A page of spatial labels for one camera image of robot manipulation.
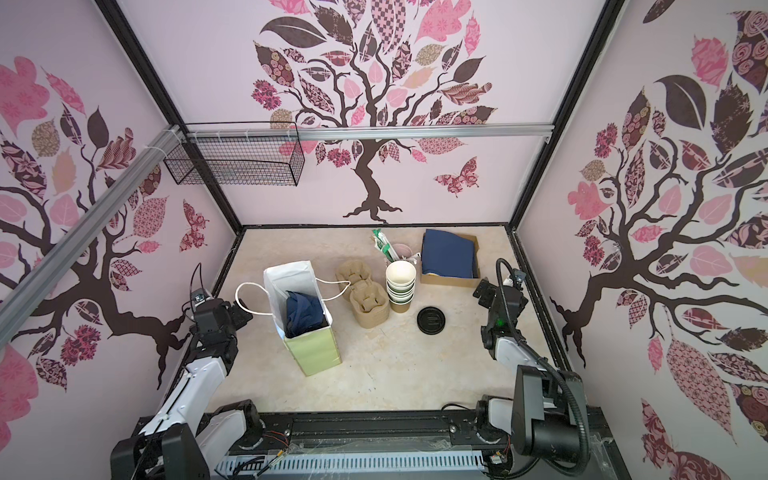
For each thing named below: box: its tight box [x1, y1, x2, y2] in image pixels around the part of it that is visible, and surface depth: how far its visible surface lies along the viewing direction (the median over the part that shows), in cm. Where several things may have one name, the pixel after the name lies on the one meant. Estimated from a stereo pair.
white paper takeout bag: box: [263, 261, 343, 377], surface depth 78 cm
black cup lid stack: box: [417, 306, 446, 335], surface depth 94 cm
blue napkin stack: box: [421, 229, 478, 279], surface depth 112 cm
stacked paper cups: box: [385, 260, 417, 313], surface depth 87 cm
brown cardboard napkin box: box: [420, 229, 481, 288], surface depth 112 cm
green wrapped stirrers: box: [372, 228, 397, 263], surface depth 94 cm
